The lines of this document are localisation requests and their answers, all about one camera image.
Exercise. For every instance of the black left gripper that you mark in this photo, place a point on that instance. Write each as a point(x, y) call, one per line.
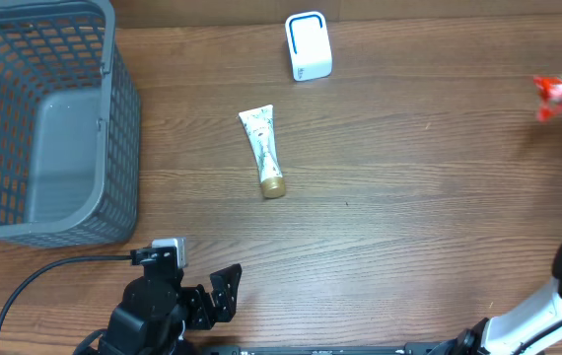
point(208, 315)

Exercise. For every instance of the San Remo spaghetti pack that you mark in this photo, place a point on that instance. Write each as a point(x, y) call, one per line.
point(549, 90)

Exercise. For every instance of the white bamboo tube bottle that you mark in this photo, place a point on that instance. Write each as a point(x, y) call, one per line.
point(259, 127)

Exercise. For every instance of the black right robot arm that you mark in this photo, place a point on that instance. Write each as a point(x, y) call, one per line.
point(536, 323)

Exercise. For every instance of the white barcode scanner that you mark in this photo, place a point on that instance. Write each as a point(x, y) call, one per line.
point(309, 46)

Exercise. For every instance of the grey plastic basket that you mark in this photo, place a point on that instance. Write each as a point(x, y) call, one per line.
point(69, 126)

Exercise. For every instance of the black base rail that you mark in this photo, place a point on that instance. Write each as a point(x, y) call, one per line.
point(410, 348)

